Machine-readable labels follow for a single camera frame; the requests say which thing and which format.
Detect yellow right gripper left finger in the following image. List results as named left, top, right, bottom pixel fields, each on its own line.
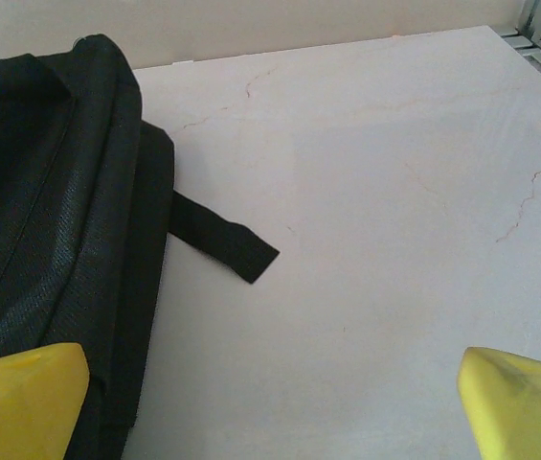
left=0, top=342, right=92, bottom=460

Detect black backpack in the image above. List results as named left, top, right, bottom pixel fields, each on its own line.
left=0, top=33, right=282, bottom=460

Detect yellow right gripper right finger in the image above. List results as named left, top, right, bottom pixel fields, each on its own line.
left=457, top=347, right=541, bottom=460

